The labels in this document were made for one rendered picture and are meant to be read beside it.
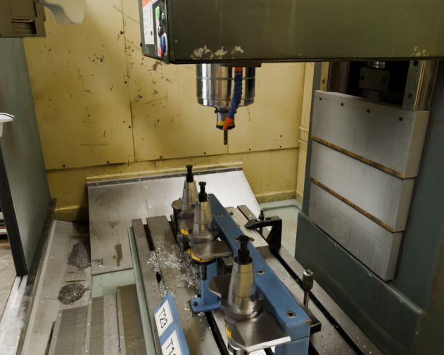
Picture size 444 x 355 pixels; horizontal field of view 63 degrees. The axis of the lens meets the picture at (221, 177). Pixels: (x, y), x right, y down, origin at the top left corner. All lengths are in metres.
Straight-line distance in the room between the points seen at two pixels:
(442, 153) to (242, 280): 0.69
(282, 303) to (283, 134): 1.79
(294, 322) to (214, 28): 0.47
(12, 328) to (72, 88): 1.14
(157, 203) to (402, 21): 1.48
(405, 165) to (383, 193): 0.13
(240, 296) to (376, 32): 0.56
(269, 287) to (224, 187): 1.54
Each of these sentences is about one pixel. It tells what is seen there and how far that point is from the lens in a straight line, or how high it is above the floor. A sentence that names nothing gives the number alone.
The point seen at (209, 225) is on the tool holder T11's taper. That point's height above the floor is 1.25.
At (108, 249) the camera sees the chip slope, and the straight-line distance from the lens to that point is 1.81.
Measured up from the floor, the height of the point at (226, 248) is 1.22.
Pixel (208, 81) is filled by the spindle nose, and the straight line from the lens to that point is 0.95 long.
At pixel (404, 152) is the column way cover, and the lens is 1.08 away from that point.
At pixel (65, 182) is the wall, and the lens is 2.10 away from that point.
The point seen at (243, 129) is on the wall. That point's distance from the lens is 2.16.
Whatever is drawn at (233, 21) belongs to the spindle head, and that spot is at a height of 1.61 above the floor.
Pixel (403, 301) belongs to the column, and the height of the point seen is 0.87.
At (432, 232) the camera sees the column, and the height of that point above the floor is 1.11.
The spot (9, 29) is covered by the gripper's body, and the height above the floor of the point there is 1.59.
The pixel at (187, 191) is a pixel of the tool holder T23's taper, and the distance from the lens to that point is 0.80.
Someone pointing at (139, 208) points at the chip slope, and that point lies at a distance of 1.96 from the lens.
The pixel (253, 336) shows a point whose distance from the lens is 0.52.
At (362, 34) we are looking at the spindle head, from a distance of 0.80.
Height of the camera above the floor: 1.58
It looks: 20 degrees down
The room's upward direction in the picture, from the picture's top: straight up
